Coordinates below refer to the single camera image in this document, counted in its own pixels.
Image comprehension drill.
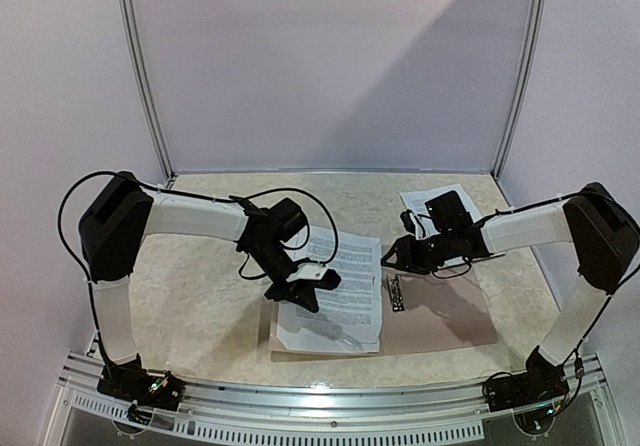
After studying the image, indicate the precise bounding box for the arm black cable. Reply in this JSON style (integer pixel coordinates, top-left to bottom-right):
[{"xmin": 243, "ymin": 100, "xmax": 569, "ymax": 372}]
[
  {"xmin": 429, "ymin": 190, "xmax": 640, "ymax": 417},
  {"xmin": 56, "ymin": 170, "xmax": 341, "ymax": 317}
]

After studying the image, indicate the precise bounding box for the printed paper sheet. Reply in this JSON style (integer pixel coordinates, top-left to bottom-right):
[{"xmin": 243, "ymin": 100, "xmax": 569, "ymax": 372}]
[{"xmin": 269, "ymin": 226, "xmax": 382, "ymax": 356}]

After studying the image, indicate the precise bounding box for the right aluminium frame post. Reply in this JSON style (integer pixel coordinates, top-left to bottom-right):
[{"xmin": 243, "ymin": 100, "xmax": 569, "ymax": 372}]
[{"xmin": 491, "ymin": 0, "xmax": 545, "ymax": 182}]

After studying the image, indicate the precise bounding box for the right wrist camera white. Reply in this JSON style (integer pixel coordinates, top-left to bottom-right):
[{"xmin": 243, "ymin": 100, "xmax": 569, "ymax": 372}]
[{"xmin": 400, "ymin": 209, "xmax": 426, "ymax": 240}]

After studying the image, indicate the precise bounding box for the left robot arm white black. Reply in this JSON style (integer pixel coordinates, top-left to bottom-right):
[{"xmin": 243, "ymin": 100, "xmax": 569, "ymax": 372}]
[{"xmin": 79, "ymin": 171, "xmax": 339, "ymax": 400}]

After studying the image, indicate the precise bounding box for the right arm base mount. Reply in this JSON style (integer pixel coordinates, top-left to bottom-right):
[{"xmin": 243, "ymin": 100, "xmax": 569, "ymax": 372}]
[{"xmin": 482, "ymin": 358, "xmax": 585, "ymax": 417}]

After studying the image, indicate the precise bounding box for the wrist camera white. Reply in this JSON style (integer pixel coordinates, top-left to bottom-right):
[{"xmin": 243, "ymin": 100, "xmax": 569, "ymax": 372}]
[
  {"xmin": 287, "ymin": 263, "xmax": 341, "ymax": 290},
  {"xmin": 400, "ymin": 209, "xmax": 426, "ymax": 240}
]

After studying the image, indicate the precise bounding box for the metal folder clip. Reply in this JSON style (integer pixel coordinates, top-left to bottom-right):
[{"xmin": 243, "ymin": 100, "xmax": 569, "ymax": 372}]
[{"xmin": 386, "ymin": 275, "xmax": 405, "ymax": 312}]

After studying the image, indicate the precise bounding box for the aluminium frame post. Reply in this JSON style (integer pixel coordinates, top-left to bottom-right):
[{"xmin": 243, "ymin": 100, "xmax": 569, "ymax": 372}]
[
  {"xmin": 119, "ymin": 0, "xmax": 176, "ymax": 186},
  {"xmin": 491, "ymin": 0, "xmax": 545, "ymax": 182}
]

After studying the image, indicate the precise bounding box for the translucent brown folder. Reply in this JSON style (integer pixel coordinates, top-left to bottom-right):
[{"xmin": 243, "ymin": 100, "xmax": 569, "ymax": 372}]
[{"xmin": 267, "ymin": 225, "xmax": 500, "ymax": 362}]

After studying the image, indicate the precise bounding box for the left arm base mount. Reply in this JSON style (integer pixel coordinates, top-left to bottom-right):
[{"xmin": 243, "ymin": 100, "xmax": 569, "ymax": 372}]
[{"xmin": 97, "ymin": 362, "xmax": 185, "ymax": 411}]

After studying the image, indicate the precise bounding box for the perforated metal strip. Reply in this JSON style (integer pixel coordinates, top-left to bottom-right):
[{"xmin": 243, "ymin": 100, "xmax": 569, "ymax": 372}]
[{"xmin": 59, "ymin": 393, "xmax": 487, "ymax": 445}]

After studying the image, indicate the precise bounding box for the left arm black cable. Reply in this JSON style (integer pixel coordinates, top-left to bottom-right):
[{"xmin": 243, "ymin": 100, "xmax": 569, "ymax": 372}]
[{"xmin": 56, "ymin": 170, "xmax": 341, "ymax": 317}]

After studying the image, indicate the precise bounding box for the left aluminium frame post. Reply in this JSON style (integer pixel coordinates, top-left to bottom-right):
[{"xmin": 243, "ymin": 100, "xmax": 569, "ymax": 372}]
[{"xmin": 119, "ymin": 0, "xmax": 176, "ymax": 186}]

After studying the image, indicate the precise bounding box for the aluminium front rail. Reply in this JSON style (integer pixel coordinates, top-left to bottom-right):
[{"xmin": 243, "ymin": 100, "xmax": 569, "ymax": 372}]
[{"xmin": 55, "ymin": 349, "xmax": 612, "ymax": 428}]

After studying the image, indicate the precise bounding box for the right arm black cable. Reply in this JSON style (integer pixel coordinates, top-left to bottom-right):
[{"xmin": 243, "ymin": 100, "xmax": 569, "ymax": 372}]
[{"xmin": 429, "ymin": 190, "xmax": 640, "ymax": 417}]

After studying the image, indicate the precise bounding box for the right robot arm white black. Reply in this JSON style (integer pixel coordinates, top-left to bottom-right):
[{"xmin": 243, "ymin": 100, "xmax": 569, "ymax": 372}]
[{"xmin": 381, "ymin": 182, "xmax": 639, "ymax": 402}]

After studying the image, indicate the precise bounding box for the stack of printed papers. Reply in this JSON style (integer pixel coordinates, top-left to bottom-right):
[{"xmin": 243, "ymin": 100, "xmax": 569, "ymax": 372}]
[{"xmin": 398, "ymin": 181, "xmax": 484, "ymax": 227}]

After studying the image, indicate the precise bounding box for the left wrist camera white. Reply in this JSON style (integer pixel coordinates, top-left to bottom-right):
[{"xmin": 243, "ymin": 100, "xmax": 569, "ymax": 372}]
[{"xmin": 287, "ymin": 263, "xmax": 341, "ymax": 290}]

